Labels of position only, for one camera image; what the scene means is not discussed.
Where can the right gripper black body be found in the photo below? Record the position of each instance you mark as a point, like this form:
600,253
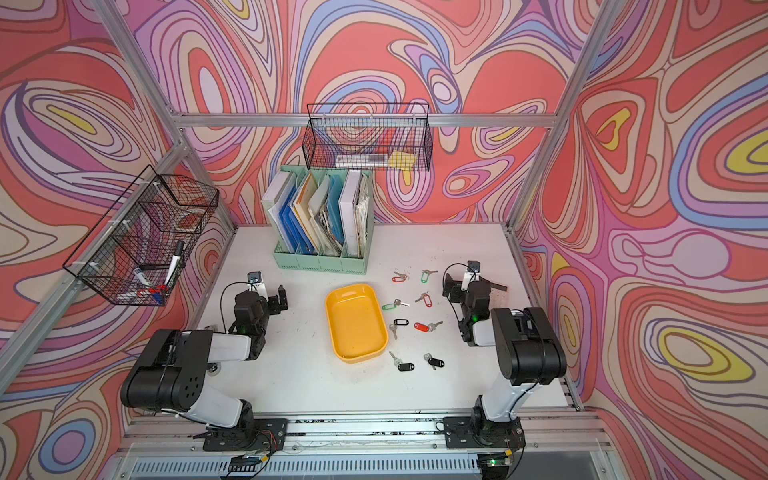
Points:
454,287

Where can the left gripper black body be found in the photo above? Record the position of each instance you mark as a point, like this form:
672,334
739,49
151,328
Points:
274,308

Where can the orange red tag key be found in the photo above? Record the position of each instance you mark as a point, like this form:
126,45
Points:
430,327

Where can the black tag key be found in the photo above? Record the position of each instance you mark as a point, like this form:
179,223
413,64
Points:
400,364
396,324
435,363

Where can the yellow storage tray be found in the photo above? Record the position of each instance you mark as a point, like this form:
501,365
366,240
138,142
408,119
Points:
356,324

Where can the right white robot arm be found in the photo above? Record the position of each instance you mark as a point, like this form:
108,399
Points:
529,355

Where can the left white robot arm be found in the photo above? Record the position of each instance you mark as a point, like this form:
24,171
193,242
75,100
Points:
170,374

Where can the pink calculator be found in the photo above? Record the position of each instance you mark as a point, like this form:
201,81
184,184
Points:
498,286

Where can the green file organizer rack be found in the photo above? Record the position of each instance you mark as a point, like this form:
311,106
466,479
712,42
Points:
321,219

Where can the documents and folders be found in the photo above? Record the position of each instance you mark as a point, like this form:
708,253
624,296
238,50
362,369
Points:
318,210

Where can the marker pen in basket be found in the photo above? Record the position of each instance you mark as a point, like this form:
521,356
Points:
176,258

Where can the yellow sticky notes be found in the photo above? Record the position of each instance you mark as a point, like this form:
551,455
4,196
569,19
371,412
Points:
402,160

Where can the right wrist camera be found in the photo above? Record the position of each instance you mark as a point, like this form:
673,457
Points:
471,274

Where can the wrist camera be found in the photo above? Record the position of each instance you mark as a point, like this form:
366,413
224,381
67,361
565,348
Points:
256,283
471,274

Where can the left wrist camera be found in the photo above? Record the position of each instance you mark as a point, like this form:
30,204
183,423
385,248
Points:
256,283

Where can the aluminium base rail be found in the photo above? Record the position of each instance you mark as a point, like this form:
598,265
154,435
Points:
413,445

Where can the black wire basket left wall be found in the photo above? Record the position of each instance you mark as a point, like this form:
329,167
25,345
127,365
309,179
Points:
128,266

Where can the black wire basket wall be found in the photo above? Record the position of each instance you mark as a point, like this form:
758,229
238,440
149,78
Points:
362,135
128,266

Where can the black wire basket back wall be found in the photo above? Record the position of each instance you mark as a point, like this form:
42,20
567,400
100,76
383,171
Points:
362,135

